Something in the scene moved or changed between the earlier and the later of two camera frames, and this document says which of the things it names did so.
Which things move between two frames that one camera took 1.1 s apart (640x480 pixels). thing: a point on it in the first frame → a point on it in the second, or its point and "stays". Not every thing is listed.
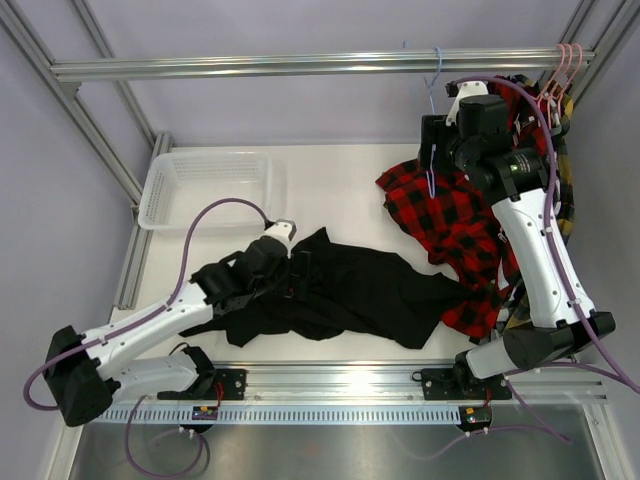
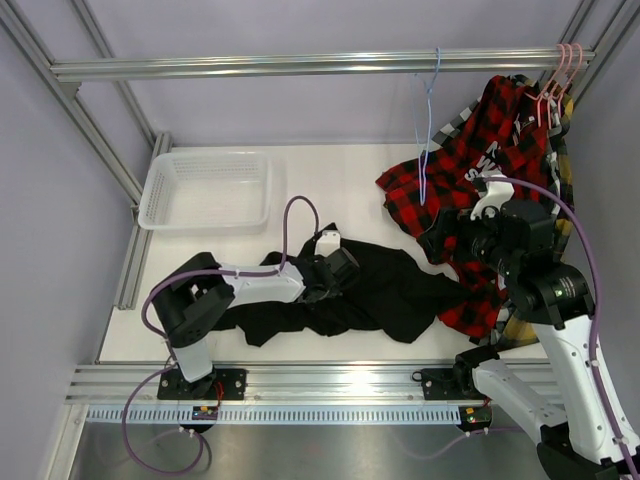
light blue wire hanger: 431,85 → 421,106
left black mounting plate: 227,384 stays
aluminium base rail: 400,383 stays
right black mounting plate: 459,383 stays
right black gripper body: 435,131 → 472,235
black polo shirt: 334,287 stays
